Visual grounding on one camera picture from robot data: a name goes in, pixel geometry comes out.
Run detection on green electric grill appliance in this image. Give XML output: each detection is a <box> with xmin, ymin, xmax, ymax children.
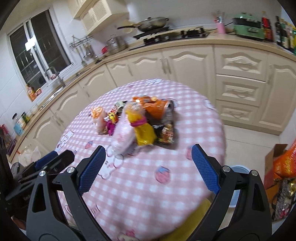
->
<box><xmin>232</xmin><ymin>12</ymin><xmax>264</xmax><ymax>40</ymax></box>

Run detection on pink checkered tablecloth table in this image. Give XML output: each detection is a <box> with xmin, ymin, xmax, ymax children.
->
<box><xmin>56</xmin><ymin>79</ymin><xmax>226</xmax><ymax>240</ymax></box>

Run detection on cream lower cabinets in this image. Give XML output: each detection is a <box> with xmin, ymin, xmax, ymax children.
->
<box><xmin>10</xmin><ymin>40</ymin><xmax>295</xmax><ymax>161</ymax></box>

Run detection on yellow trousers leg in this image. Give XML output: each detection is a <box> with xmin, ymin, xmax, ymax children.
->
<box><xmin>158</xmin><ymin>199</ymin><xmax>211</xmax><ymax>241</ymax></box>

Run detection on cream cabinets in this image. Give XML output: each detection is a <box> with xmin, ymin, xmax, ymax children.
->
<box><xmin>10</xmin><ymin>40</ymin><xmax>295</xmax><ymax>161</ymax></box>
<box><xmin>67</xmin><ymin>0</ymin><xmax>128</xmax><ymax>35</ymax></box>

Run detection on wall utensil rack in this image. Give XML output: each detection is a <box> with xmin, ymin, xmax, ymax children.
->
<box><xmin>69</xmin><ymin>35</ymin><xmax>98</xmax><ymax>67</ymax></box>

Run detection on steel wok with lid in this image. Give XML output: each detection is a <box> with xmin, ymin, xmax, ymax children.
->
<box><xmin>117</xmin><ymin>17</ymin><xmax>169</xmax><ymax>32</ymax></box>

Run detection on yellow snack wrapper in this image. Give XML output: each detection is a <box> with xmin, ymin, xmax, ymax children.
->
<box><xmin>125</xmin><ymin>108</ymin><xmax>157</xmax><ymax>146</ymax></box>

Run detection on red white snack wrapper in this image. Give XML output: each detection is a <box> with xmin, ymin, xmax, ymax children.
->
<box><xmin>113</xmin><ymin>100</ymin><xmax>127</xmax><ymax>114</ymax></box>

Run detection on dark vinegar bottle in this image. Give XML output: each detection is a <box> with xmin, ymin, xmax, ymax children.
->
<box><xmin>275</xmin><ymin>16</ymin><xmax>282</xmax><ymax>46</ymax></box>

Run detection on orange crushed soda can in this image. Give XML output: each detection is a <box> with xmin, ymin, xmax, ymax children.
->
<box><xmin>132</xmin><ymin>95</ymin><xmax>174</xmax><ymax>120</ymax></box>

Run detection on pink utensil holder cup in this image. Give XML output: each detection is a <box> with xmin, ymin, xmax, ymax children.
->
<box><xmin>216</xmin><ymin>20</ymin><xmax>226</xmax><ymax>34</ymax></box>

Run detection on orange white plastic bag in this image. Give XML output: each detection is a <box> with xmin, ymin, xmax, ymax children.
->
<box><xmin>91</xmin><ymin>106</ymin><xmax>107</xmax><ymax>134</ymax></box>

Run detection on black gas stove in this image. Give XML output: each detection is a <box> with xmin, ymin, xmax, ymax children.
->
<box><xmin>128</xmin><ymin>27</ymin><xmax>211</xmax><ymax>51</ymax></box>

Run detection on chrome kitchen faucet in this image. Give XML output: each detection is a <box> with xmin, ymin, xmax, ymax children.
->
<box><xmin>44</xmin><ymin>66</ymin><xmax>66</xmax><ymax>87</ymax></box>

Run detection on kitchen window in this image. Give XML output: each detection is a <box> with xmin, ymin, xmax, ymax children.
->
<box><xmin>9</xmin><ymin>9</ymin><xmax>72</xmax><ymax>91</ymax></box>

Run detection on red soy sauce bottle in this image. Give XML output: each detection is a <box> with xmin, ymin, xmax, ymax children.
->
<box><xmin>261</xmin><ymin>11</ymin><xmax>273</xmax><ymax>42</ymax></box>

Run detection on brown cardboard box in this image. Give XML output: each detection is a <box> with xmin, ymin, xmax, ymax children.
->
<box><xmin>263</xmin><ymin>144</ymin><xmax>287</xmax><ymax>189</ymax></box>

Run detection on green yellow oil bottle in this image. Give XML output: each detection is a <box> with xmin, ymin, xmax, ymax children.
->
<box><xmin>290</xmin><ymin>25</ymin><xmax>296</xmax><ymax>55</ymax></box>

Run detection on purple yellow candy wrapper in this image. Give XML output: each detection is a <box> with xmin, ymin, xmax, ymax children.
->
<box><xmin>103</xmin><ymin>111</ymin><xmax>118</xmax><ymax>136</ymax></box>

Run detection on black snack wrapper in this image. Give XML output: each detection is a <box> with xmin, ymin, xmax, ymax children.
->
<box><xmin>152</xmin><ymin>121</ymin><xmax>175</xmax><ymax>145</ymax></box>

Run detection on pink plastic bag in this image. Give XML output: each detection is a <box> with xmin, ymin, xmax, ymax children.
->
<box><xmin>111</xmin><ymin>101</ymin><xmax>147</xmax><ymax>156</ymax></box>

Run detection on light blue trash bin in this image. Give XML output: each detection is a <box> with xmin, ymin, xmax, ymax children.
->
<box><xmin>227</xmin><ymin>164</ymin><xmax>250</xmax><ymax>209</ymax></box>

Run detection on patterned shopping bag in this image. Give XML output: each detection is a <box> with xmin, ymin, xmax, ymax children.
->
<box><xmin>271</xmin><ymin>178</ymin><xmax>295</xmax><ymax>221</ymax></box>

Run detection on cream upper left cabinets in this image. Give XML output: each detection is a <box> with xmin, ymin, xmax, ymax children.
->
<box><xmin>67</xmin><ymin>0</ymin><xmax>128</xmax><ymax>35</ymax></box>

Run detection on orange rice bag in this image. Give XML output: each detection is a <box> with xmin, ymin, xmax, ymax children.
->
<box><xmin>273</xmin><ymin>141</ymin><xmax>296</xmax><ymax>178</ymax></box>

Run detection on steel stock pot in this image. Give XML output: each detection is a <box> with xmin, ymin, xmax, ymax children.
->
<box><xmin>106</xmin><ymin>36</ymin><xmax>128</xmax><ymax>55</ymax></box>

